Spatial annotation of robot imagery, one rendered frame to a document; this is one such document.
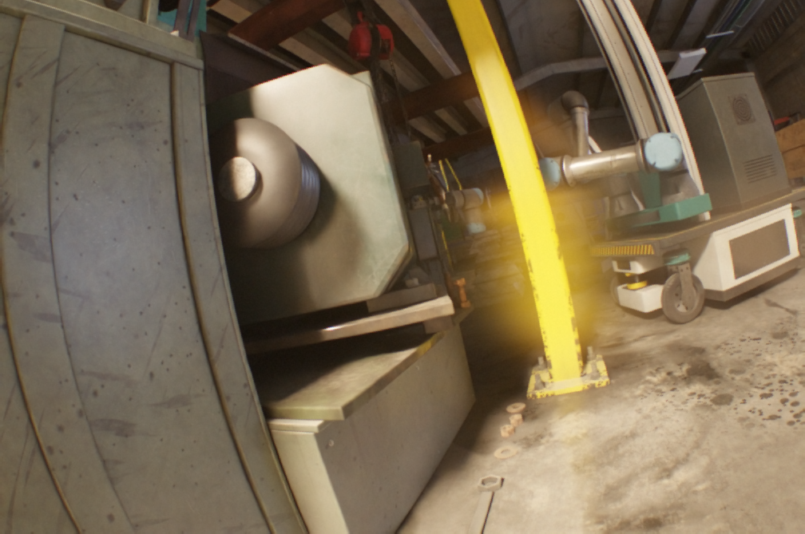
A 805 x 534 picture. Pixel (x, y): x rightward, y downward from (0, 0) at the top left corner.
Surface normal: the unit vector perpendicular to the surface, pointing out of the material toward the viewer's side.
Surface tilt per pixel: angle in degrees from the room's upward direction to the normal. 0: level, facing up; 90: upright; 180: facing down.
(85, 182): 90
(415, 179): 90
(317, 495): 90
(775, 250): 90
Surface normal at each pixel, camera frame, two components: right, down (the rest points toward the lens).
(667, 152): -0.60, 0.09
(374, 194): -0.06, -0.07
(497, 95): -0.38, 0.01
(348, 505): 0.90, -0.25
